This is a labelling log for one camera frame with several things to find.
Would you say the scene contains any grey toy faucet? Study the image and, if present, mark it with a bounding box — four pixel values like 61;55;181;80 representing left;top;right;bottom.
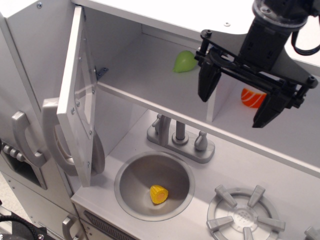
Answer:
147;114;216;164

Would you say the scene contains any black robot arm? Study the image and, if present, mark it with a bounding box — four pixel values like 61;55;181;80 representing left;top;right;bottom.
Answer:
195;0;320;128

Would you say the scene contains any orange salmon sushi toy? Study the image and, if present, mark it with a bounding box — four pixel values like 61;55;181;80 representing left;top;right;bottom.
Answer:
240;87;267;109

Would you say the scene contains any black equipment at corner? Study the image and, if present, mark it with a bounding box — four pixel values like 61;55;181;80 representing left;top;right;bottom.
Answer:
0;201;51;240

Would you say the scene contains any grey toy stove burner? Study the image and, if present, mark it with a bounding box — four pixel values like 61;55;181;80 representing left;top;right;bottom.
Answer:
206;185;286;240

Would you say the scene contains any round metal sink bowl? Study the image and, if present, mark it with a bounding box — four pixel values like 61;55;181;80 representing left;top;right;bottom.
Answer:
114;151;195;222

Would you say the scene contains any dark oven vent grille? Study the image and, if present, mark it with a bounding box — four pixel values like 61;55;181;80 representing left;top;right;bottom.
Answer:
84;210;135;240

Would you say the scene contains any white toy kitchen cabinet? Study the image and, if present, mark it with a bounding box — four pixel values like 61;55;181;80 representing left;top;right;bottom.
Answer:
0;0;320;240

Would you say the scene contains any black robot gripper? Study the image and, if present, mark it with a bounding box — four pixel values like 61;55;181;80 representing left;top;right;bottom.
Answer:
195;14;318;128

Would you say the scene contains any green toy pear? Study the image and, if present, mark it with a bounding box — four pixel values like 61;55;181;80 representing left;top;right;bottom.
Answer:
172;50;197;73

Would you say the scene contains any grey lower door handle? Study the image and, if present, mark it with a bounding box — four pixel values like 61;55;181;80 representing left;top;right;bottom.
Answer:
62;216;80;240

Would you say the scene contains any grey fridge door handle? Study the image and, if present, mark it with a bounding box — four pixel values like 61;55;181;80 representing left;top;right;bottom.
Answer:
11;111;46;168

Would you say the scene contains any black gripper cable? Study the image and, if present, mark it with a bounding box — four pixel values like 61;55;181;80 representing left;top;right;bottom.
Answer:
290;30;320;56

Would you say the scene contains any yellow toy corn piece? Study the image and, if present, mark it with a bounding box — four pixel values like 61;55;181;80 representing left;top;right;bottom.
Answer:
149;185;169;205

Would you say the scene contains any grey ice dispenser panel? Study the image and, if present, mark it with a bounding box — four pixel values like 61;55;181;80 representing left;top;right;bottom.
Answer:
0;140;48;190

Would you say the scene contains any white microwave door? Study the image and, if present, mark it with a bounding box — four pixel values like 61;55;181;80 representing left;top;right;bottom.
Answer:
41;6;97;187

